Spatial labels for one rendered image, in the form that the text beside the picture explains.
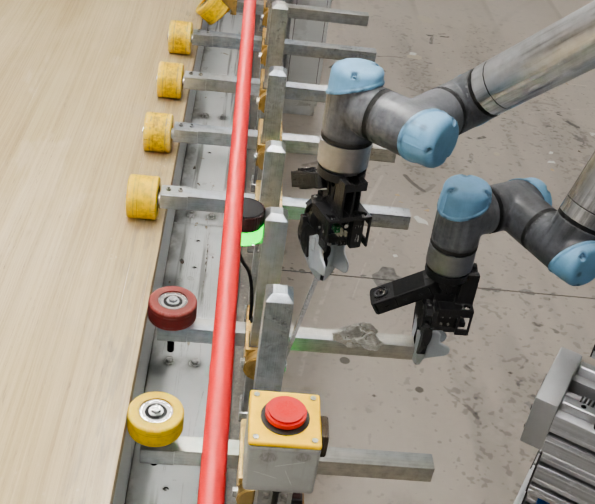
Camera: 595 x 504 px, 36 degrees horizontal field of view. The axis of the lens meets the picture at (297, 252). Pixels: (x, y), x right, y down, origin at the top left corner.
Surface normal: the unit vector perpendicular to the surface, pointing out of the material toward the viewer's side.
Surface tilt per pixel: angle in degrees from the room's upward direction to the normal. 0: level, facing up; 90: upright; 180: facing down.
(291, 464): 90
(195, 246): 0
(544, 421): 90
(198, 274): 0
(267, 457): 90
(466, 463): 0
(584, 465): 90
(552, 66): 104
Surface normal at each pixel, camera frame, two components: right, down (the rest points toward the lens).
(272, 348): 0.01, 0.58
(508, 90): -0.47, 0.66
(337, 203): -0.92, 0.11
